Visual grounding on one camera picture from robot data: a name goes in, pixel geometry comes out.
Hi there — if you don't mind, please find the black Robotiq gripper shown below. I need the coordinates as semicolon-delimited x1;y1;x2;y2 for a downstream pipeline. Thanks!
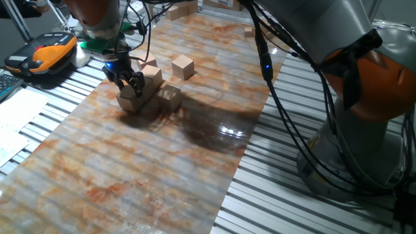
102;53;146;98

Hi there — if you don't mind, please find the black sleeved forearm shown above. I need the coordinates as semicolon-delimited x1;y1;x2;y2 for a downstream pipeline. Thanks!
0;0;42;19

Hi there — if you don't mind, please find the person's hand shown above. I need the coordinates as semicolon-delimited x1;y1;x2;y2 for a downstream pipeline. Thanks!
32;0;51;14

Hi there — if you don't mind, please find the white rounded object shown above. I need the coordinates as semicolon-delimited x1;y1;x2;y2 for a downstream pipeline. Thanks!
71;44;91;68

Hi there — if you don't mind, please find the orange black teach pendant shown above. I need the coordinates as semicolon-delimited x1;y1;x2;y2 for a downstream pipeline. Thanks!
4;32;78;77

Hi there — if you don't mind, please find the thin metal tripod leg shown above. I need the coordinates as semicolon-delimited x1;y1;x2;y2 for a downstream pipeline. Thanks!
45;0;74;33

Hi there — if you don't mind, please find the orange grey marble mat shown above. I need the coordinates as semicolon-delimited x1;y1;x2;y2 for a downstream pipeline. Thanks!
0;14;289;234

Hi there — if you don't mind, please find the white paper sheet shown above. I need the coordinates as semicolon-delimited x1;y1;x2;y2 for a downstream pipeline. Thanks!
0;88;49;133
0;127;30;168

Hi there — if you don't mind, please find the black keyboard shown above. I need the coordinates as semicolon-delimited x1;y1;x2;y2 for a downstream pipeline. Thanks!
0;73;24;101

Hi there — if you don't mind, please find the brown cardboard box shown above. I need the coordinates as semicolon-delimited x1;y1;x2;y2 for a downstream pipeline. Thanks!
203;0;243;10

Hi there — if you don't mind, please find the grey metal stand bar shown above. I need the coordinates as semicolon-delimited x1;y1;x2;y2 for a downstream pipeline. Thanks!
3;0;33;43

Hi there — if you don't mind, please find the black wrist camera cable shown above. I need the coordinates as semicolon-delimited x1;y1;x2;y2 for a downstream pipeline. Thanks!
113;0;153;63

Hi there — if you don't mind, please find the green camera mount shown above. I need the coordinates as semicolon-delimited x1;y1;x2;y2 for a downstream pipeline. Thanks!
79;21;135;53

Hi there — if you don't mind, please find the black cable with blue light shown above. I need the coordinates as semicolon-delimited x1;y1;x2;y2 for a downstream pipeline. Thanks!
243;0;400;196

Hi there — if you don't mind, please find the black strap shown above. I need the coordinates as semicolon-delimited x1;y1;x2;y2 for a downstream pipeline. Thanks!
318;28;384;111

